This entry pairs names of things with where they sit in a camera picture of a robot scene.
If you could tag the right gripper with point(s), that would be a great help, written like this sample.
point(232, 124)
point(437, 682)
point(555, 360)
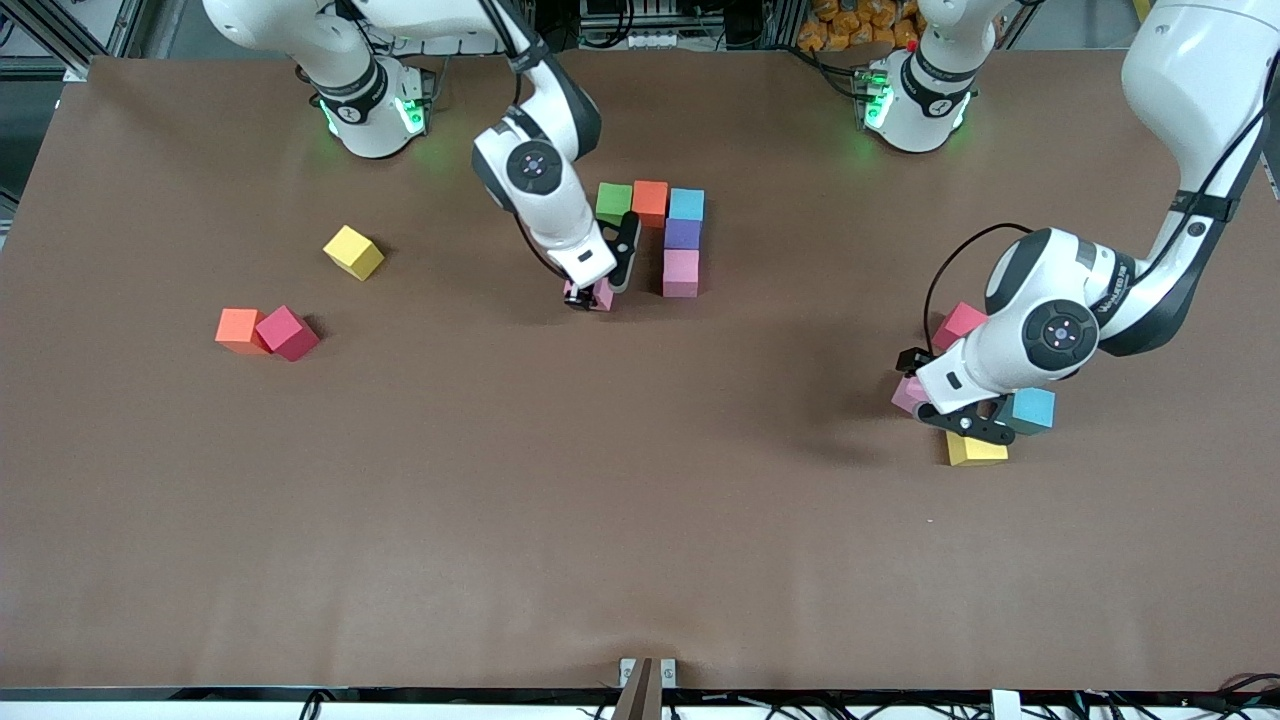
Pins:
point(578, 297)

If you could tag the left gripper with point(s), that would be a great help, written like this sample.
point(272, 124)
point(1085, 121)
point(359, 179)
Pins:
point(912, 361)

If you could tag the pink foam cube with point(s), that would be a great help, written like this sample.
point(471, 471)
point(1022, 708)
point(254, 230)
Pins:
point(906, 393)
point(603, 296)
point(681, 272)

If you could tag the green foam cube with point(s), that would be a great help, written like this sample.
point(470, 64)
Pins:
point(612, 203)

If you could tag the orange foam cube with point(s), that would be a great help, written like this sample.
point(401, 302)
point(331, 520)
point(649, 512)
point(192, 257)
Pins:
point(649, 203)
point(237, 328)

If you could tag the purple foam cube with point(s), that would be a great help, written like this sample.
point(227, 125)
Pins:
point(682, 234)

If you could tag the turquoise foam cube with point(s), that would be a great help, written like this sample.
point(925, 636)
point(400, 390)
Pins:
point(686, 204)
point(1035, 408)

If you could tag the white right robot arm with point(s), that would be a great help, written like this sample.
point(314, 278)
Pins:
point(530, 165)

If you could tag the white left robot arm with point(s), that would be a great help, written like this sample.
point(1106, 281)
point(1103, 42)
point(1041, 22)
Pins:
point(1060, 330)

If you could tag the red foam cube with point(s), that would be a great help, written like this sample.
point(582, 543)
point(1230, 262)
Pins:
point(958, 322)
point(287, 332)

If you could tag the yellow foam cube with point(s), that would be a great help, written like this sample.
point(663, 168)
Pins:
point(975, 454)
point(353, 252)

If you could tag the equipment rack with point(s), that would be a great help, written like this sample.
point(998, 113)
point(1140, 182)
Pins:
point(630, 20)

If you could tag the pile of orange objects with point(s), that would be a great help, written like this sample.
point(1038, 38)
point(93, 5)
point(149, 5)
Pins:
point(845, 25)

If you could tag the small white box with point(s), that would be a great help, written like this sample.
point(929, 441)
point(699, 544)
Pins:
point(1005, 705)

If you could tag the brown pole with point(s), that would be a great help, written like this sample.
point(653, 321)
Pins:
point(642, 700)

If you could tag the silver metal bracket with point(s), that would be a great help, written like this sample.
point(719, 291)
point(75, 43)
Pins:
point(627, 673)

